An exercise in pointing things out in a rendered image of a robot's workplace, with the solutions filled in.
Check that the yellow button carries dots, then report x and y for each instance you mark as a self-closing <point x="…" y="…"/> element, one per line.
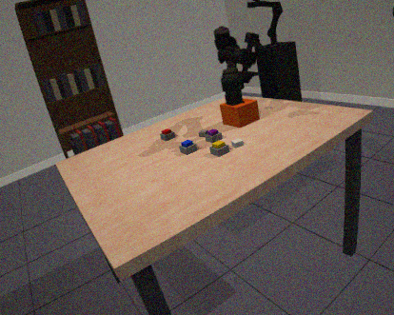
<point x="219" y="148"/>

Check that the red button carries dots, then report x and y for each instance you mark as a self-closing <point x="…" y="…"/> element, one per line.
<point x="167" y="134"/>

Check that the blue button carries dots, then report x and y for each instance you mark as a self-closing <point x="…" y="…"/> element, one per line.
<point x="187" y="147"/>

